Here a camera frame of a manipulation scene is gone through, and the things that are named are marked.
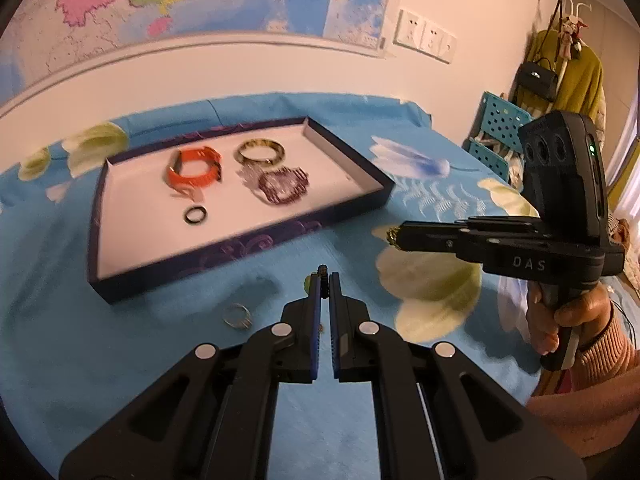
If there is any pink hair clip charm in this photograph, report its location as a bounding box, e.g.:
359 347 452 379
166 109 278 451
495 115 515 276
174 185 204 203

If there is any clear crystal bead bracelet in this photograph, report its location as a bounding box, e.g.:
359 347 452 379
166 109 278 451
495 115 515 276
236 164 271 191

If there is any green stone black ring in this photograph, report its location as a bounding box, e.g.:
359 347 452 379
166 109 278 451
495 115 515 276
304 263 330 302

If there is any white wall socket panel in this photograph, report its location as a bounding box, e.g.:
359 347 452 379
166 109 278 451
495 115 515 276
394 9 458 64

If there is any colourful wall map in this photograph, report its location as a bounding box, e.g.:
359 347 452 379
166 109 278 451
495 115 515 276
1 0 388 102

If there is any tortoiseshell bangle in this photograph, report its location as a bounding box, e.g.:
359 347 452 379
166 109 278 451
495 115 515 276
234 139 285 167

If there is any right hand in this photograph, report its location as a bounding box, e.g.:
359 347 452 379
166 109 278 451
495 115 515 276
526 282 612 356

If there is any small green gem earring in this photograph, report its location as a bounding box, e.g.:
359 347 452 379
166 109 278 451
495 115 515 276
386 226 399 247

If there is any silver ring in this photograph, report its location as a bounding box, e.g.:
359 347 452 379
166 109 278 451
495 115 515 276
221 302 253 331

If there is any black handbag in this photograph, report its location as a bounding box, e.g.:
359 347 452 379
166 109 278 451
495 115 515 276
515 56 559 103

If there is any mustard yellow hanging coat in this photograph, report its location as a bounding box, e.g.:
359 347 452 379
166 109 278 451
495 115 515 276
515 30 605 122

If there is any blue floral bed sheet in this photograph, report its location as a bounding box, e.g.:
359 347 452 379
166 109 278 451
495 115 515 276
1 94 540 479

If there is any dark blue shallow box tray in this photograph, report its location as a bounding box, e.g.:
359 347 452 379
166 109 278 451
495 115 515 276
87 117 394 304

